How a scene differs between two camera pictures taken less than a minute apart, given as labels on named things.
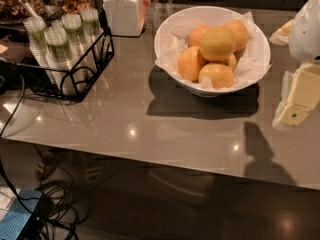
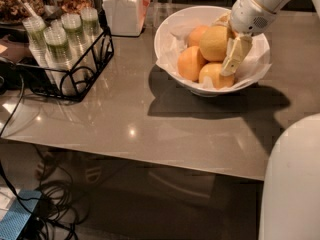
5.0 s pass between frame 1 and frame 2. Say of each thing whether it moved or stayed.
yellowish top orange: stayed
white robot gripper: moved
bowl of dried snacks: stayed
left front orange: stayed
